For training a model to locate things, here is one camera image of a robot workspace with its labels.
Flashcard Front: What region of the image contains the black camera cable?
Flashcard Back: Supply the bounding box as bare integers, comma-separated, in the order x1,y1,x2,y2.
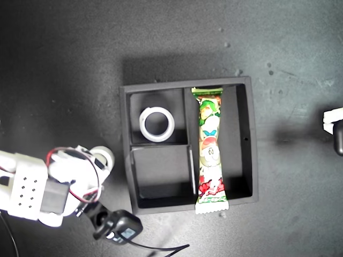
125,239,191,257

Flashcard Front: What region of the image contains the thin grey cable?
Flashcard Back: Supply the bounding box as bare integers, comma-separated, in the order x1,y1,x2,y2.
0,213,19,257

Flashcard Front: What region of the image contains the green printed snack bar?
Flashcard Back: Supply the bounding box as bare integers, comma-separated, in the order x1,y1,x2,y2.
190,87,230,215

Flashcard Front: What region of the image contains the white tape roll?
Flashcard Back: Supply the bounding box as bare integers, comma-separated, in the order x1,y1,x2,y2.
91,146,116,172
138,106,176,143

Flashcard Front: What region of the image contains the black tray with wells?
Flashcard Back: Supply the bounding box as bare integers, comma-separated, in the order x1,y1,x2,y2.
119,76,259,216

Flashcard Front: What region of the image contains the red motor wire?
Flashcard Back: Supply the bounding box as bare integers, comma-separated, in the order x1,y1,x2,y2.
46,147,104,203

